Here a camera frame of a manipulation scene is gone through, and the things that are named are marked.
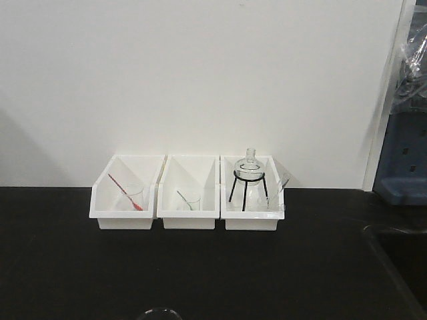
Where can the black lab sink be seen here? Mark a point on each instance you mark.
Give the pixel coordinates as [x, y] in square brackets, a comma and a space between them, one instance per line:
[402, 253]

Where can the white left storage bin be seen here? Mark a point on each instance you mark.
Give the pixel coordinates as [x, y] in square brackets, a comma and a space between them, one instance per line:
[110, 207]

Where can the black metal tripod stand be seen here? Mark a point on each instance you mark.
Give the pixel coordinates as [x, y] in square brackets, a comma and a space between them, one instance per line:
[246, 185]

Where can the clear beaker right bin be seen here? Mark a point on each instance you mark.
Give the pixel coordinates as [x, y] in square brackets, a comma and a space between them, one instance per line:
[275, 204]

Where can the clear beaker middle bin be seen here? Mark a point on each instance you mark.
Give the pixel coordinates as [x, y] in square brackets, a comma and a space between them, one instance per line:
[194, 199]

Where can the red pipette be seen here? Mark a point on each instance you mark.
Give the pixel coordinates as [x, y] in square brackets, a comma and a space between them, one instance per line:
[135, 205]

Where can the dark round object bottom edge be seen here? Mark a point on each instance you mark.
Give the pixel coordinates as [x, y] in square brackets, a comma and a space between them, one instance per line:
[159, 313]

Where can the clear beaker bin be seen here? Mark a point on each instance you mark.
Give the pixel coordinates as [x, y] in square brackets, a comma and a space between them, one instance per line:
[194, 199]
[136, 192]
[275, 204]

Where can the white right storage bin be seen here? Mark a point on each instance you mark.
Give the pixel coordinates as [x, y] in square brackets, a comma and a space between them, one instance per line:
[255, 217]

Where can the white storage bin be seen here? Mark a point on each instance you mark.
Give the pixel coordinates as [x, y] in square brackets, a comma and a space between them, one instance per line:
[110, 207]
[189, 174]
[255, 217]

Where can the clear plastic bag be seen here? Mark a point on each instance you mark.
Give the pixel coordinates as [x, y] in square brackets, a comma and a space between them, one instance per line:
[410, 91]

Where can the white middle storage bin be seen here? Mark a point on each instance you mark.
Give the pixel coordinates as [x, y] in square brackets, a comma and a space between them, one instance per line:
[189, 174]

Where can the clear round glass flask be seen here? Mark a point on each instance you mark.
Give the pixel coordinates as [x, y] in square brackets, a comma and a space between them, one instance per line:
[249, 168]

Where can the blue plastic drying rack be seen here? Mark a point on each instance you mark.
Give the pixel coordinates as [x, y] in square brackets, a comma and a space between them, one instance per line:
[401, 173]

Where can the clear beaker left bin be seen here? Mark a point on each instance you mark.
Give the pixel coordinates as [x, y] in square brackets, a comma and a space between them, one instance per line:
[136, 192]

